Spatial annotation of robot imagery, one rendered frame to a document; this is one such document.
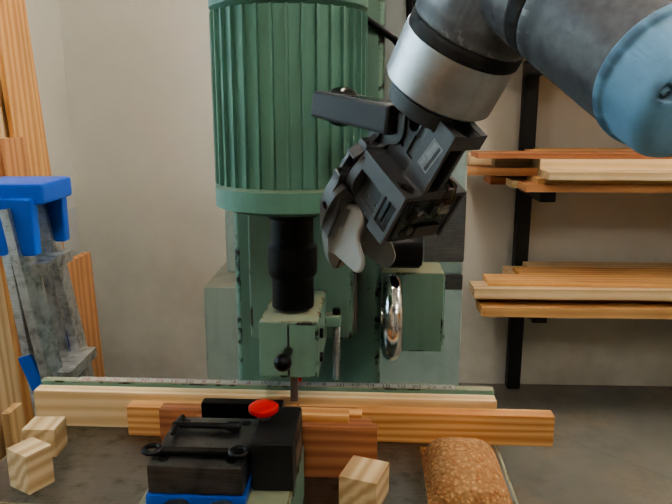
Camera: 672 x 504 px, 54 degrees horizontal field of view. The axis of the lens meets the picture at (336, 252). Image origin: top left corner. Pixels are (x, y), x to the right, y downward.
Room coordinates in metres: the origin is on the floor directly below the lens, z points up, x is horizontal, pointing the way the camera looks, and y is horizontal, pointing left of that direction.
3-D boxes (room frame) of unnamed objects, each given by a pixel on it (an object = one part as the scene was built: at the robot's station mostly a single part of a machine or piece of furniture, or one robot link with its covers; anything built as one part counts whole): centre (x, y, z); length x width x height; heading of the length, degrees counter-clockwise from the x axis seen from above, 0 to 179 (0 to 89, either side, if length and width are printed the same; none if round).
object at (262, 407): (0.60, 0.07, 1.02); 0.03 x 0.03 x 0.01
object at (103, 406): (0.79, 0.10, 0.92); 0.60 x 0.02 x 0.05; 87
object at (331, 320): (0.83, 0.00, 1.00); 0.02 x 0.02 x 0.10; 87
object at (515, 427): (0.77, 0.00, 0.92); 0.54 x 0.02 x 0.04; 87
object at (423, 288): (0.95, -0.11, 1.02); 0.09 x 0.07 x 0.12; 87
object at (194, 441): (0.58, 0.10, 0.99); 0.13 x 0.11 x 0.06; 87
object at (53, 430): (0.73, 0.35, 0.92); 0.04 x 0.04 x 0.04; 0
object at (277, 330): (0.79, 0.05, 1.03); 0.14 x 0.07 x 0.09; 177
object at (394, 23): (1.08, -0.11, 1.40); 0.10 x 0.06 x 0.16; 177
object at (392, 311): (0.89, -0.08, 1.02); 0.12 x 0.03 x 0.12; 177
